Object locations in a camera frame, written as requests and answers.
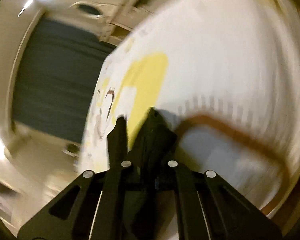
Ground dark teal curtain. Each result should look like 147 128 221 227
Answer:
12 18 115 143

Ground white patterned bed sheet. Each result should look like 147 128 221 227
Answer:
78 0 300 215

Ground black pants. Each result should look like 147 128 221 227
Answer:
128 107 177 180

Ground white oval vanity mirror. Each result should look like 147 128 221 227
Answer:
70 1 104 19

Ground small round bedside fan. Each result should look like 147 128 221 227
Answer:
62 143 80 157

